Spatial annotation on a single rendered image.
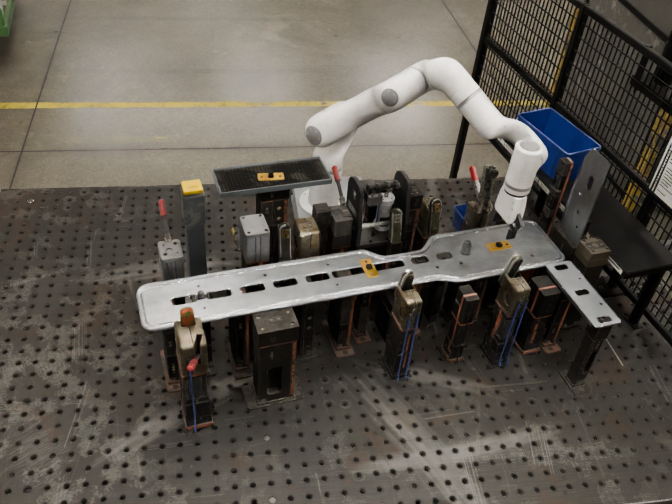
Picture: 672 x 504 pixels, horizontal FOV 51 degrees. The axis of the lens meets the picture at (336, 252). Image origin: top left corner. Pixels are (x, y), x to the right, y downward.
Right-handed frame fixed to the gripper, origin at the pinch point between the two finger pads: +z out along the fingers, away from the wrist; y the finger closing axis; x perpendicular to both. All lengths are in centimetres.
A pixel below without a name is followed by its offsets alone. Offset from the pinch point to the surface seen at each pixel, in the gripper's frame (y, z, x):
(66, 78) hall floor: -338, 113, -137
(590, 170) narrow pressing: -0.2, -18.9, 26.5
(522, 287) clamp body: 24.0, 3.3, -5.7
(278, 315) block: 16, 6, -80
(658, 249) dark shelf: 17, 4, 51
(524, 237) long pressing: -2.0, 8.0, 11.3
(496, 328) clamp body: 21.0, 24.4, -7.4
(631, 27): -159, 12, 173
